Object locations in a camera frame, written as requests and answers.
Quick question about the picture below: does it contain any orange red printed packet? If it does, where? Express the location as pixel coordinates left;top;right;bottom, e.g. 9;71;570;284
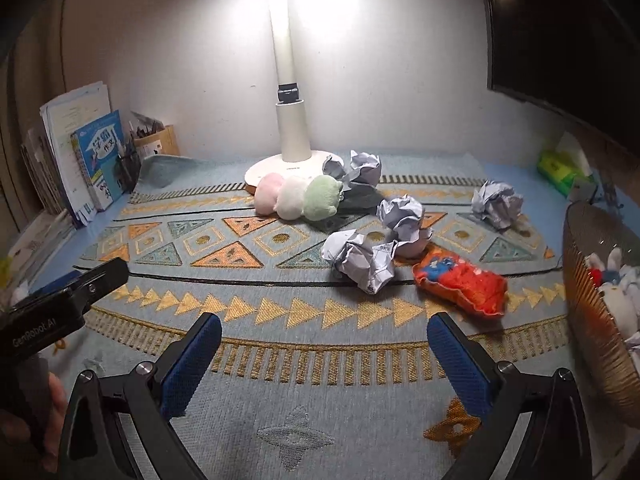
412;246;508;317

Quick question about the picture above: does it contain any white desk lamp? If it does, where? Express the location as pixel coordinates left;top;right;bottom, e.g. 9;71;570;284
244;0;351;193

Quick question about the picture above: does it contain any brown wicker basket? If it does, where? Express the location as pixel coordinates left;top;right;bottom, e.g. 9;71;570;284
562;201;640;428

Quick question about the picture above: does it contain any flat stack of magazines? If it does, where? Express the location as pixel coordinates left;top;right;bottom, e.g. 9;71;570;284
0;210;76;286

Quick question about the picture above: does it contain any pastel caterpillar plush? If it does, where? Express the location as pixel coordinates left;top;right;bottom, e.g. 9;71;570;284
254;172;347;223

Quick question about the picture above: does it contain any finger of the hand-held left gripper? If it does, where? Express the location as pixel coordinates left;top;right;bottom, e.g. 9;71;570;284
10;270;84;309
69;257;131;312

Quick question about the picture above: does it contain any blue cover book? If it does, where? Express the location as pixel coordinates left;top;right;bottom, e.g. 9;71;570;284
70;110;132;212

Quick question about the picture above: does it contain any bundle of pens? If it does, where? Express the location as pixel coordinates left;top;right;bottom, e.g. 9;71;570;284
117;125;141;158

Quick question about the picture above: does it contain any patterned woven table mat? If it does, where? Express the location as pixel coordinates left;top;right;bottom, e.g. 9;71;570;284
35;152;601;480

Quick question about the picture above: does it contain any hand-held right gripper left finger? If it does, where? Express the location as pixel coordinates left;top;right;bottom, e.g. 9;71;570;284
59;311;223;480

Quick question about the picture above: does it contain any green tissue pack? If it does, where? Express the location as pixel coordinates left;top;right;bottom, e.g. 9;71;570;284
537;132;598;198

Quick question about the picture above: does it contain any black mesh pen holder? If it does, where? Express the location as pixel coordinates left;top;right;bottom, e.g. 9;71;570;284
116;152;142;193

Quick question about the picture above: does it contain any wooden desk organizer box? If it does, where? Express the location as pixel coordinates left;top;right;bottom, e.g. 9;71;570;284
132;125;180;161

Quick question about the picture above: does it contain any row of upright books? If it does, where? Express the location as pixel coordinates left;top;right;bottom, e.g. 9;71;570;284
40;80;112;221
20;127;66;216

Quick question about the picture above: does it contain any person's left hand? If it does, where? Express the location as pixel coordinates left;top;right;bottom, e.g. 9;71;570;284
0;371;68;480

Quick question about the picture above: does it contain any crumpled paper ball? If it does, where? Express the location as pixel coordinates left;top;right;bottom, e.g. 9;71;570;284
347;150;382;188
321;229;398;295
322;154;351;181
376;195;426;241
471;180;525;231

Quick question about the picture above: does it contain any dark monitor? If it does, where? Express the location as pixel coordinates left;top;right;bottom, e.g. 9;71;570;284
477;0;640;161

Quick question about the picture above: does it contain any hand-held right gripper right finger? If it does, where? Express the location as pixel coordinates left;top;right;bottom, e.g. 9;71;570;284
426;311;593;480

